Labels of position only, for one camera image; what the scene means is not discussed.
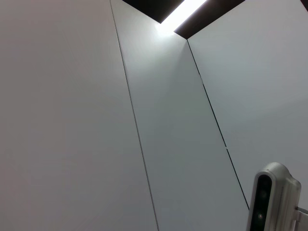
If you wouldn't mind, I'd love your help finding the ceiling light strip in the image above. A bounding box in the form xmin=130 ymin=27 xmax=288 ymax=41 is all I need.
xmin=155 ymin=0 xmax=209 ymax=33

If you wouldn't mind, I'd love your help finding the silver depth camera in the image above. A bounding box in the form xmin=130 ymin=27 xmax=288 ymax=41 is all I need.
xmin=245 ymin=162 xmax=308 ymax=231

